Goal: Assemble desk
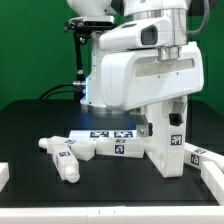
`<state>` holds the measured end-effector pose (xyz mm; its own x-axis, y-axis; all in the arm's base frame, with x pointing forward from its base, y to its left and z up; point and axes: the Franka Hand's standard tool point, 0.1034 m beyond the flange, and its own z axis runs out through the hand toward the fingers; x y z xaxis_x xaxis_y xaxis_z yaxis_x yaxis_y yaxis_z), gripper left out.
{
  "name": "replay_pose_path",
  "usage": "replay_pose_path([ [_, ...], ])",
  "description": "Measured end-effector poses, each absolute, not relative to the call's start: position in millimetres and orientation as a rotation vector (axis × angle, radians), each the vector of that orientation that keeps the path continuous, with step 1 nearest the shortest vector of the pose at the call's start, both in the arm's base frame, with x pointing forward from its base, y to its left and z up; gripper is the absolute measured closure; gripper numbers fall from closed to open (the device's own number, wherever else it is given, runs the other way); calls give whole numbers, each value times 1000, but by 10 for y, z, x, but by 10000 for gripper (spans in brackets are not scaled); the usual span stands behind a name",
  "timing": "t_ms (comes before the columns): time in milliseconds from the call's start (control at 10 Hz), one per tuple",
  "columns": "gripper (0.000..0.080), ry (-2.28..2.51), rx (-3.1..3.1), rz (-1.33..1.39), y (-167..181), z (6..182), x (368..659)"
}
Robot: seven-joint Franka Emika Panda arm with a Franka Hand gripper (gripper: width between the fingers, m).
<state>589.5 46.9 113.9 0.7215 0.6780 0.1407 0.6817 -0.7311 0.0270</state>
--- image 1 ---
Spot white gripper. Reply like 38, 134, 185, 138
101, 42, 204, 137

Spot white left corner block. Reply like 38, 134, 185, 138
0, 162, 9, 192

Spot white right corner rail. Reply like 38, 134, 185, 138
201, 161, 224, 206

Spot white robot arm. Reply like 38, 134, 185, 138
66, 0, 204, 137

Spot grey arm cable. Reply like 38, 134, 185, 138
187, 0, 212, 37

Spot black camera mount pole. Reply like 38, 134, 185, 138
73, 32, 85, 82

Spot white front rail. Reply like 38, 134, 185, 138
0, 206, 224, 224

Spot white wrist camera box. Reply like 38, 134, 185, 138
99, 17, 173, 50

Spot white desk top panel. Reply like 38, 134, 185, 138
145, 99, 187, 178

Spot black camera on mount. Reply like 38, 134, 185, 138
64, 16, 115, 33

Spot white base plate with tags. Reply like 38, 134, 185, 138
69, 130, 136, 139

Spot black cables behind base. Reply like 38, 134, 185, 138
38, 83, 83, 100

